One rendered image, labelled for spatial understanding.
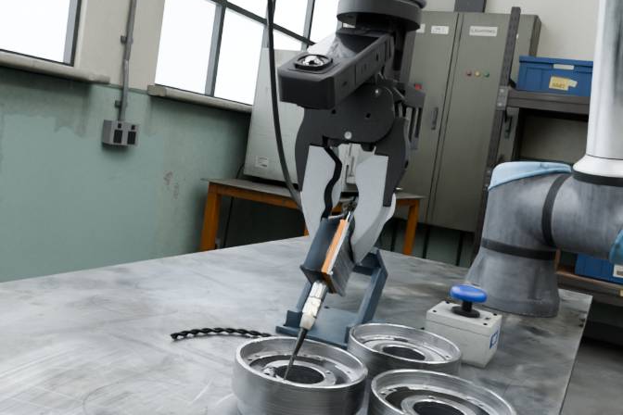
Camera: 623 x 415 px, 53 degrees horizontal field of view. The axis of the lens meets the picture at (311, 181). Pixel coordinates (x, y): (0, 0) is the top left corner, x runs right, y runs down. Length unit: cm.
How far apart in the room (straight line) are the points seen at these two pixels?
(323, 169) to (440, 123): 391
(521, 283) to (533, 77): 313
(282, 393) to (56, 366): 20
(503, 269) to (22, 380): 70
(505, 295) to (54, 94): 172
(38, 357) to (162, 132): 217
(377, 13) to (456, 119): 390
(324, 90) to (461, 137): 396
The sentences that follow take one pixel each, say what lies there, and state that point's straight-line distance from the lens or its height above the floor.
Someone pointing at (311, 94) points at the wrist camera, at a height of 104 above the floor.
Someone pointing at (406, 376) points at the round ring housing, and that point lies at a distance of 53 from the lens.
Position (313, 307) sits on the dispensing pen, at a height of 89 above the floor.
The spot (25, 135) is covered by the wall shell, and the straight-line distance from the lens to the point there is 224.
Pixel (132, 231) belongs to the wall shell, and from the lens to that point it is 266.
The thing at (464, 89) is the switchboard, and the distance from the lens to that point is 440.
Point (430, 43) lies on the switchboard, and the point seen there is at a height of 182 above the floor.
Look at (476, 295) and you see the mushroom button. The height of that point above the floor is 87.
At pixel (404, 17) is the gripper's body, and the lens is 51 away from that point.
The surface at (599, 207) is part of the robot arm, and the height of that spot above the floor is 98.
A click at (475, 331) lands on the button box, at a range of 70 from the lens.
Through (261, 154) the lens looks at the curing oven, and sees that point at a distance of 298.
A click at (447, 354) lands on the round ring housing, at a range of 63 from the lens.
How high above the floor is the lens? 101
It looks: 4 degrees down
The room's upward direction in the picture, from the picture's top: 8 degrees clockwise
